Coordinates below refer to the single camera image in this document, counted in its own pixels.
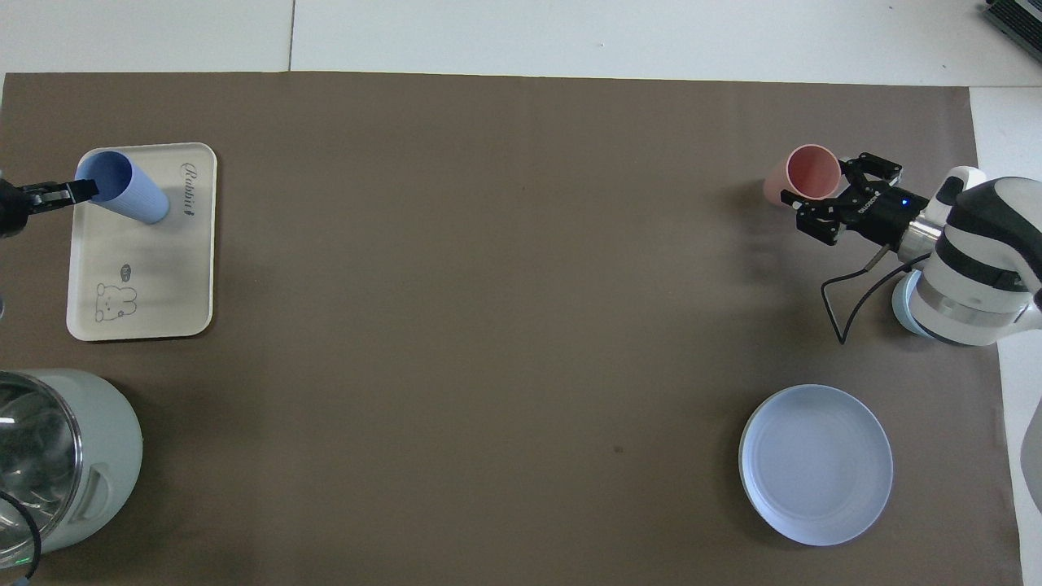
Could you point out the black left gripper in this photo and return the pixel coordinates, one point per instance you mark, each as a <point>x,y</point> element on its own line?
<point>10,207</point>

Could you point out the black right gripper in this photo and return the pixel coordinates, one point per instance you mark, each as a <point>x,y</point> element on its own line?
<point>883,213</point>

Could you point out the pink cup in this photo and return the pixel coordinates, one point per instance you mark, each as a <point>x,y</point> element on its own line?
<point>806,172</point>

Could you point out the blue ribbed cup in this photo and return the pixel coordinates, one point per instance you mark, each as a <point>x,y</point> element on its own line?
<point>130,191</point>

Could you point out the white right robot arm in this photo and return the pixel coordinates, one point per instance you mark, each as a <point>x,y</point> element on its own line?
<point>981,260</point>

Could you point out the cream rabbit print tray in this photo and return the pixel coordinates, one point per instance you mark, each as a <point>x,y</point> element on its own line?
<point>167,268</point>

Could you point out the light blue bowl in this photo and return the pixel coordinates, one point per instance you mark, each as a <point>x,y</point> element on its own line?
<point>900,305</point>

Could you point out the grey ribbed device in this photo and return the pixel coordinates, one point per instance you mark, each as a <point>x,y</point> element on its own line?
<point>1017,23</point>

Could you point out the pale green electric pot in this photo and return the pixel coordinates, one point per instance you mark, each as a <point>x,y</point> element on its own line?
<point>110,439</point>

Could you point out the glass pot lid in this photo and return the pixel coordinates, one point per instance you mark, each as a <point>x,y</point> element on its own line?
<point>32,456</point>

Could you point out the pale blue plate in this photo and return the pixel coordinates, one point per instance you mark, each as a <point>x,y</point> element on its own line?
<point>816,465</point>

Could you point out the brown paper table mat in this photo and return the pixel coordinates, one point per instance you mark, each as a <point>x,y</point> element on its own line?
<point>505,325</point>

